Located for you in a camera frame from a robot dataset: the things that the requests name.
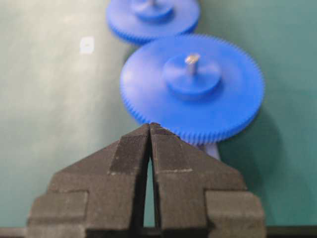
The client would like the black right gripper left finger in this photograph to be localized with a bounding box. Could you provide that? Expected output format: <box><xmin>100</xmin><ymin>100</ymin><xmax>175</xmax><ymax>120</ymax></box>
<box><xmin>27</xmin><ymin>124</ymin><xmax>150</xmax><ymax>238</ymax></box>

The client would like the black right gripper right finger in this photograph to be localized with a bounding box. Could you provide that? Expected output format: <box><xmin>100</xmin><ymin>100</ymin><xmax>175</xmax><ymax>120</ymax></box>
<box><xmin>150</xmin><ymin>123</ymin><xmax>266</xmax><ymax>238</ymax></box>

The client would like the small blue plastic gear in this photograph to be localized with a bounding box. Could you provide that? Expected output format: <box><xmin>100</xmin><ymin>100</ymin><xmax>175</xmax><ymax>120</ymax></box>
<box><xmin>106</xmin><ymin>0</ymin><xmax>201</xmax><ymax>45</ymax></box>

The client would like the large blue plastic gear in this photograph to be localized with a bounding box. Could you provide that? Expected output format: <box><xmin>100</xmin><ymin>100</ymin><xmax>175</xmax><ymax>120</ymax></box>
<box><xmin>120</xmin><ymin>34</ymin><xmax>265</xmax><ymax>145</ymax></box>

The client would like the silver shaft under large gear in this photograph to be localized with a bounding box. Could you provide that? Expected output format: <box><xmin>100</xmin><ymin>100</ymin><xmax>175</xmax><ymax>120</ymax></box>
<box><xmin>185</xmin><ymin>53</ymin><xmax>201</xmax><ymax>76</ymax></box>

